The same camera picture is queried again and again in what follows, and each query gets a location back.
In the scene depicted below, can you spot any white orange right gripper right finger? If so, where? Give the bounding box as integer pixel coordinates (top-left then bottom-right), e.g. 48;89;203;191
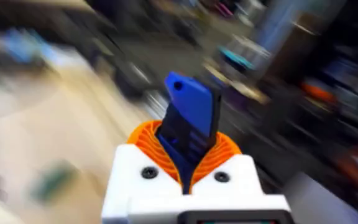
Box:
190;131;291;213

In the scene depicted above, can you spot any white orange right gripper left finger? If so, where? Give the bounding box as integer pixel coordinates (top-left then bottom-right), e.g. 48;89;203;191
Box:
100;119;185;224

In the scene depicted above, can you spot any blue electric screwdriver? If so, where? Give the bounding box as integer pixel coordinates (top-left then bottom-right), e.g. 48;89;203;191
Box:
155;71;222;195

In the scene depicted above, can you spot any green disc with holes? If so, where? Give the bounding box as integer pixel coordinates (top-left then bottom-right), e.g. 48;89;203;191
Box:
29;161;80;205

